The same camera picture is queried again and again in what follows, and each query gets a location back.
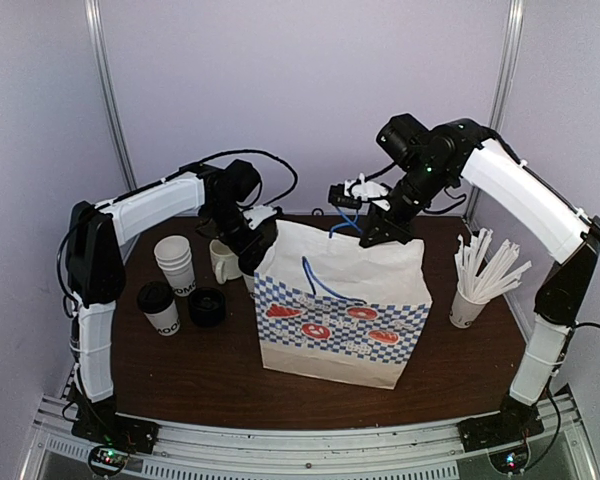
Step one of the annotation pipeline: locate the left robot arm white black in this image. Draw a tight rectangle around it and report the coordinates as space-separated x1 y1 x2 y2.
56 149 282 444

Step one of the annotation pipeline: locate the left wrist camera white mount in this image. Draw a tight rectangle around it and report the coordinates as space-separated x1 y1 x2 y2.
242 205 278 230

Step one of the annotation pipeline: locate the aluminium front rail frame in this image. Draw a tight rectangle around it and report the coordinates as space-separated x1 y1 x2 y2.
22 389 600 480

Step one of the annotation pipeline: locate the white cup holding straws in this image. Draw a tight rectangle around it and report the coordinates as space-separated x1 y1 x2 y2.
449 290 486 329

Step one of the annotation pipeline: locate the checkered paper takeout bag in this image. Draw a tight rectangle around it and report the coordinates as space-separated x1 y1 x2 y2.
254 220 432 390

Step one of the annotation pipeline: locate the right aluminium corner post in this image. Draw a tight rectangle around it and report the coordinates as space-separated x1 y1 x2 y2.
489 0 525 131

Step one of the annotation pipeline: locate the bundle of white wrapped straws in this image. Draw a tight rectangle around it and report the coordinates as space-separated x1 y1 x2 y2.
454 228 532 304

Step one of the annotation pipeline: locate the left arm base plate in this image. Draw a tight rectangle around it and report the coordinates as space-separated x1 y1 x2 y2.
71 416 159 454

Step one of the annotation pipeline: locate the cream ceramic mug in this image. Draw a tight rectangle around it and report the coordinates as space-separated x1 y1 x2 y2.
209 239 242 285

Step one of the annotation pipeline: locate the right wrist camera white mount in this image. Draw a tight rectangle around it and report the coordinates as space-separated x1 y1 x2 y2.
328 174 391 211

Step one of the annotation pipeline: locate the stack of white paper cups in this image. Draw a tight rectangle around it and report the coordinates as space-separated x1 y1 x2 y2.
153 235 196 297

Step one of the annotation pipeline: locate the white paper coffee cup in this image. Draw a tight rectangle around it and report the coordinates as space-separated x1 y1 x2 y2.
243 273 255 297

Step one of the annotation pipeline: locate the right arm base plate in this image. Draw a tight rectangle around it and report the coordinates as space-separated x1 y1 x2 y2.
457 413 544 453

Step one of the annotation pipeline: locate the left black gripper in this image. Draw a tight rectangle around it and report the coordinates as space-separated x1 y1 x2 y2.
205 199 273 272

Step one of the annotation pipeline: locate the stack of black cup lids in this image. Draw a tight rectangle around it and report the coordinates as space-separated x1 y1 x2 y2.
187 287 226 328

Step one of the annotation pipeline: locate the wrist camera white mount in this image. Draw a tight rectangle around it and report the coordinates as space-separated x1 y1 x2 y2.
328 174 391 211
242 205 278 230

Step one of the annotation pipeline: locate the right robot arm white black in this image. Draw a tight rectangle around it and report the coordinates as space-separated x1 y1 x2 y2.
344 114 600 442

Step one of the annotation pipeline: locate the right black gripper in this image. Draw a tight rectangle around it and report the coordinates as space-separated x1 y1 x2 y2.
362 158 454 247

